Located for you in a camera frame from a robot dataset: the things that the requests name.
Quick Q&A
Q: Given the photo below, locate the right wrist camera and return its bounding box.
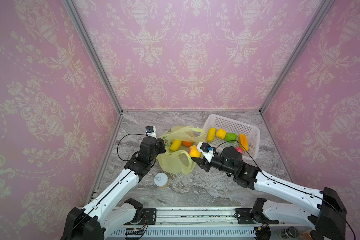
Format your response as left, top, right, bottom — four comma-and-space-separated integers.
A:
197, 143, 215, 163

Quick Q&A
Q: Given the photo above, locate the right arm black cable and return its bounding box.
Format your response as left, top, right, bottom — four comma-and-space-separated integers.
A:
212, 139, 357, 240

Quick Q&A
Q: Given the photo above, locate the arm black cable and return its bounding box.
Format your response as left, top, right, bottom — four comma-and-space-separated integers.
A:
116, 133, 148, 162
212, 139, 357, 240

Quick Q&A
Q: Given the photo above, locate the black mounting plate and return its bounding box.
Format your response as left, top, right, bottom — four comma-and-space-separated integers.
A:
121, 208, 157, 226
234, 208, 279, 226

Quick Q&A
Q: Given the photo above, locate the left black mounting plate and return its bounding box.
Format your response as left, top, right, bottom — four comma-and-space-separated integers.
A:
121, 208, 157, 226

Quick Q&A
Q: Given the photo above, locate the yellow-green plastic bag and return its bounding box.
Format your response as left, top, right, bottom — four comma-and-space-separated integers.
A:
157, 126, 206, 175

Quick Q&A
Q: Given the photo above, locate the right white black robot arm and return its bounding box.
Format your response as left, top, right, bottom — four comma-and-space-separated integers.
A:
189, 143, 347, 240

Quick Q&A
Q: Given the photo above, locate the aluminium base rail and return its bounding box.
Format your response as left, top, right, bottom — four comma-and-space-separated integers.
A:
108, 203, 314, 240

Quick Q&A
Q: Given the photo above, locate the metal can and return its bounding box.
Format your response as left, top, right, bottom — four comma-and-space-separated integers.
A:
278, 226, 300, 240

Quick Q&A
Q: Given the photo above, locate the black round object right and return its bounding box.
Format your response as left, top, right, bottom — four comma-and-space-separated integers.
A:
309, 230, 324, 240

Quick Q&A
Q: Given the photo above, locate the yellow mango fruit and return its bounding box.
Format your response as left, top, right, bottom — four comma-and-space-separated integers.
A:
170, 140, 183, 152

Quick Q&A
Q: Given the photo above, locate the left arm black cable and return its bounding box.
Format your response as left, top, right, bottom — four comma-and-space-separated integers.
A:
116, 133, 148, 162

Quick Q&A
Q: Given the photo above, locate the green fruit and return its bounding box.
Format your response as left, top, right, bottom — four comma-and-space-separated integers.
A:
225, 133, 237, 143

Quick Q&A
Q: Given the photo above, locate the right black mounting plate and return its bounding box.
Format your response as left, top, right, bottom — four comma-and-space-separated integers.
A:
234, 208, 279, 226

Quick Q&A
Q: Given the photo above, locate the red lychee fruit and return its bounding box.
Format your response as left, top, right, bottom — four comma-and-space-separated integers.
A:
235, 147, 244, 155

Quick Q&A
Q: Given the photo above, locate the yellow banana fruit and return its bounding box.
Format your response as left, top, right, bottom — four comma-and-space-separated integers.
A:
207, 127, 217, 143

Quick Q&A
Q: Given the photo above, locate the peach fruit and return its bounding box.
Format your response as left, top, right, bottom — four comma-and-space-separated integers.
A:
188, 145, 202, 158

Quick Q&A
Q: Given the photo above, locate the yellow lemon fruit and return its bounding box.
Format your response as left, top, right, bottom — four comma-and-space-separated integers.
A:
216, 129, 227, 140

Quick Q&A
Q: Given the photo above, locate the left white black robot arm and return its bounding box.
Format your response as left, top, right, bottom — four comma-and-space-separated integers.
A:
62, 136, 166, 240

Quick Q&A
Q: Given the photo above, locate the white plastic basket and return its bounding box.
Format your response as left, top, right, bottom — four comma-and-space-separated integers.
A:
202, 113, 261, 160

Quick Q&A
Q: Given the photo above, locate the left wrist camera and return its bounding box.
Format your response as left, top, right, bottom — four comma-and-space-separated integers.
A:
146, 126, 157, 139

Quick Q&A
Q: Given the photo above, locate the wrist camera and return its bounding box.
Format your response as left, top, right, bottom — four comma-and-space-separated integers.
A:
146, 126, 157, 139
197, 143, 215, 163

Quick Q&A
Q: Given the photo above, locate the small circuit board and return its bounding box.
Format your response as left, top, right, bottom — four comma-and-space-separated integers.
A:
125, 228, 146, 238

